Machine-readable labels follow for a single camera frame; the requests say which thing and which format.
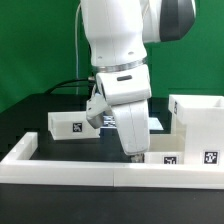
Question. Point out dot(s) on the white perimeter fence frame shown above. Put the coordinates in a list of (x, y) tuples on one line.
[(18, 167)]

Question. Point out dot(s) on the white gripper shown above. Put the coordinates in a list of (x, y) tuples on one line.
[(126, 93)]

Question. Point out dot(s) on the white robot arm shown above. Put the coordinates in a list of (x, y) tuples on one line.
[(117, 31)]

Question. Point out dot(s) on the white marker sheet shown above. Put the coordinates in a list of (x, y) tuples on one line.
[(154, 123)]

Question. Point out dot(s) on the white drawer box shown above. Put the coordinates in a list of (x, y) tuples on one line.
[(165, 149), (70, 125)]

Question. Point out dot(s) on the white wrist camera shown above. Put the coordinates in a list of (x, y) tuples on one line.
[(95, 107)]

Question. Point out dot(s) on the white drawer cabinet housing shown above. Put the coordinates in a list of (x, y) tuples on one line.
[(199, 120)]

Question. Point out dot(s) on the white drawer box front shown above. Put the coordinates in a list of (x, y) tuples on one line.
[(165, 149)]

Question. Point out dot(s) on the white drawer box rear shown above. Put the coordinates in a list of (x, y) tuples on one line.
[(70, 125)]

